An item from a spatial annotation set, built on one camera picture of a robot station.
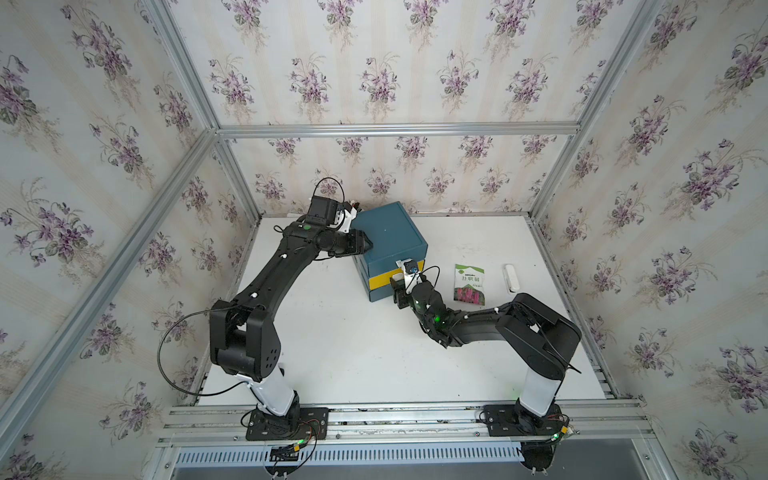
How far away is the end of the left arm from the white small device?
Result: 532 mm

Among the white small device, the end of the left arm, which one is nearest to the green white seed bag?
the white small device

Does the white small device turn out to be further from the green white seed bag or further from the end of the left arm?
the end of the left arm

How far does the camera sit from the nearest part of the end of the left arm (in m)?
0.74

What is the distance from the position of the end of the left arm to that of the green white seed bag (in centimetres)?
40

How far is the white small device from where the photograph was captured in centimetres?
97

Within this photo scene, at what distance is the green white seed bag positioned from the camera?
0.97 m

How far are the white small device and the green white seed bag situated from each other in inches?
3.1
